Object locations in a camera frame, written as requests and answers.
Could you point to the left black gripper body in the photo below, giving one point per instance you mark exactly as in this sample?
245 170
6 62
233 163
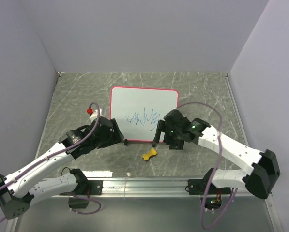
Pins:
103 142

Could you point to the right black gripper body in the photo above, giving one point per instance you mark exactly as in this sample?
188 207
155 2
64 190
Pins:
172 137

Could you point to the yellow bone shaped eraser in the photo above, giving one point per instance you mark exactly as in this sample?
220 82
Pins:
150 154

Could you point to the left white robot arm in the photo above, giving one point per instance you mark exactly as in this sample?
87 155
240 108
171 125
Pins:
29 185

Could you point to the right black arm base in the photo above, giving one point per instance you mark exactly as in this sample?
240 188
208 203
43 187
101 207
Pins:
197 187

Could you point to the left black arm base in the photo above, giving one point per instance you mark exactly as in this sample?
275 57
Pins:
81 195

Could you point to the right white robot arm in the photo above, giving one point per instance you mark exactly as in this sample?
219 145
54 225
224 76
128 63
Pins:
258 171

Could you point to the pink framed whiteboard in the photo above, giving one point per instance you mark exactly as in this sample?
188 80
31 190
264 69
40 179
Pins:
137 110

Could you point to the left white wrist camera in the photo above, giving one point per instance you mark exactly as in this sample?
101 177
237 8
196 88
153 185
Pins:
94 115

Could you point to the aluminium mounting rail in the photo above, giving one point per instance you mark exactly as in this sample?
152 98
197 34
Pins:
145 205

